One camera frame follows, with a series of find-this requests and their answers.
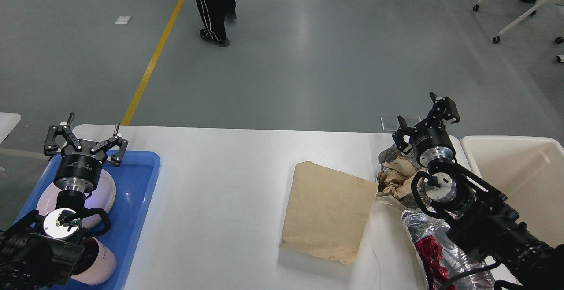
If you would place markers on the blue plastic tray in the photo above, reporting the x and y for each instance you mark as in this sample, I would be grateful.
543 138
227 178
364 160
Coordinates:
135 181

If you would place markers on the red foil wrapper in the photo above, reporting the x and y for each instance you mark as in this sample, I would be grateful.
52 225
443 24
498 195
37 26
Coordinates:
430 252

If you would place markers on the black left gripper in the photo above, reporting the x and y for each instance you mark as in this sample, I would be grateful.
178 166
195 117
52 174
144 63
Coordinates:
82 171

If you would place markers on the yellow plate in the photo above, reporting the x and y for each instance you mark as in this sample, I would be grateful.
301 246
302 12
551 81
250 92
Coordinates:
108 186

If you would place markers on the white side table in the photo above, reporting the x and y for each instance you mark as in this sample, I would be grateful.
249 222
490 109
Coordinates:
8 121

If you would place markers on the pink plate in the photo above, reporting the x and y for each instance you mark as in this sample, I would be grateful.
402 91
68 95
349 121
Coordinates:
103 197

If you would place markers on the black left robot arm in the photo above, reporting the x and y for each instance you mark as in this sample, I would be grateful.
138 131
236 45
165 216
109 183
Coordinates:
39 251

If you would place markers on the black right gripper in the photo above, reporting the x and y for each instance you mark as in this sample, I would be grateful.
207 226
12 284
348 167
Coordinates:
429 140

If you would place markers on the pink mug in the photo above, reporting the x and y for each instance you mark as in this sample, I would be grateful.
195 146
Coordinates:
97 264

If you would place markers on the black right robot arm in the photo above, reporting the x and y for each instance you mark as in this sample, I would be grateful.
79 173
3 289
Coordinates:
480 221

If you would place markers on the brown paper bag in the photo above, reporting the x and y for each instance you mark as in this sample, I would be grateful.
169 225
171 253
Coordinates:
326 213

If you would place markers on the person in black trousers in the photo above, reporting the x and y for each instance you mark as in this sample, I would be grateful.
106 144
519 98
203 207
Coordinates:
213 14

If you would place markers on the grey floor plate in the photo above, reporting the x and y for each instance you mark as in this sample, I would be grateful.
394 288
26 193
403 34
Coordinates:
391 123

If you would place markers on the white plastic bin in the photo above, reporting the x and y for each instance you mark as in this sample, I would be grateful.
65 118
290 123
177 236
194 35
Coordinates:
530 171

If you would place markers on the crumpled brown paper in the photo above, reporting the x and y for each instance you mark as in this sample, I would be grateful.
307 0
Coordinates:
395 178

